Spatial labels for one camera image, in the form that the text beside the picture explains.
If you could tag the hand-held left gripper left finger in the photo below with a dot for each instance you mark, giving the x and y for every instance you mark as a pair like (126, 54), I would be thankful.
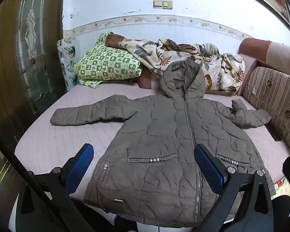
(80, 165)

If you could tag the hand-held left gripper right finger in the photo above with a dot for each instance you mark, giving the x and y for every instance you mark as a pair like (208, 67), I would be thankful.
(209, 171)

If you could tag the grey quilted hooded jacket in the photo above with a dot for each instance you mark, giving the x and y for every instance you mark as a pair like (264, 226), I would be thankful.
(159, 130)

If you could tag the pink quilted bed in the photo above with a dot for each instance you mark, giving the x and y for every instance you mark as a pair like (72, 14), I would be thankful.
(50, 145)

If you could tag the black bar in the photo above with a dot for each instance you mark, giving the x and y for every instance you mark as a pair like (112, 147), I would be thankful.
(14, 157)

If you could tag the black phone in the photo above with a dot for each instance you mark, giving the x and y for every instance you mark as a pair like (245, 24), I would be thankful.
(274, 133)

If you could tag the person's dark trousers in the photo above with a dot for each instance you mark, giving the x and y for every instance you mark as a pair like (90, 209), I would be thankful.
(284, 212)

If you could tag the striped floral sofa cushion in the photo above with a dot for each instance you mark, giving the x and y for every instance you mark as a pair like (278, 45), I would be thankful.
(275, 96)

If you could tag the printed plastic bag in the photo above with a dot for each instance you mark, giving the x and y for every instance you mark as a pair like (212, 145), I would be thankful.
(67, 62)

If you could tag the green floral cloth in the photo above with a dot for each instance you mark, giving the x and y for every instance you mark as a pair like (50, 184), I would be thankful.
(104, 62)

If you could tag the wooden door with glass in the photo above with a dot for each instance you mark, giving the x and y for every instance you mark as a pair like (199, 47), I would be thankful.
(4, 65)

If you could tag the leaf print fleece blanket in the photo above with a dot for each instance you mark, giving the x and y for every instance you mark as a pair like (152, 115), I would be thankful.
(159, 53)

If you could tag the pink brown sofa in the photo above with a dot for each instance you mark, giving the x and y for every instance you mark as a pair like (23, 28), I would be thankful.
(256, 48)

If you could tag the large framed picture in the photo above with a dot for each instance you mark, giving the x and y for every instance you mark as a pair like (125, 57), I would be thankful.
(275, 2)

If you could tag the beige wall switch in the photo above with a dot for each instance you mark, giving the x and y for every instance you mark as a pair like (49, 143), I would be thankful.
(168, 4)
(157, 3)

